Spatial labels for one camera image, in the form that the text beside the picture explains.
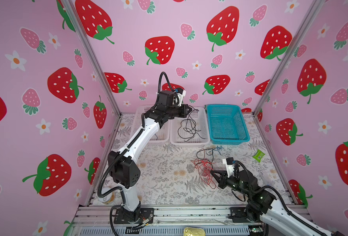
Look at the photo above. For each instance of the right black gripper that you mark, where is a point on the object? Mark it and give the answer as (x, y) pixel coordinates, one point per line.
(222, 179)

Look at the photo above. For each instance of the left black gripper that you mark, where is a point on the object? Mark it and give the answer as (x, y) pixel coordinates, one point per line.
(183, 113)

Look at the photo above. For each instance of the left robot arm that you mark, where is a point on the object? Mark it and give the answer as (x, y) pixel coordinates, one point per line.
(122, 173)

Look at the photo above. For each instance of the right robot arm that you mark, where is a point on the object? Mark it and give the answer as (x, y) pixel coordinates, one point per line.
(265, 204)

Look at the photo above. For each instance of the middle white plastic basket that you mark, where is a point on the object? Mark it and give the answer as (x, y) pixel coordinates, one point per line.
(191, 131)

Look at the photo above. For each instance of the teal plastic basket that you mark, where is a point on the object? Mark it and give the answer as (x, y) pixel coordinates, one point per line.
(226, 124)

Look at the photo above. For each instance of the green candy wrapper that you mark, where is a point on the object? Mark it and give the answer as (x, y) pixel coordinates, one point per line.
(259, 156)

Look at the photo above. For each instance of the floral table cloth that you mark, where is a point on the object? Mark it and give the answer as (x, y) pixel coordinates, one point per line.
(169, 176)

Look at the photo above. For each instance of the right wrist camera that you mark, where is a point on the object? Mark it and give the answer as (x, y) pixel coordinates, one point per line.
(230, 165)

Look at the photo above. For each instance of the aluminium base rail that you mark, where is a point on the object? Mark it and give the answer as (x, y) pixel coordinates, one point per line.
(167, 221)

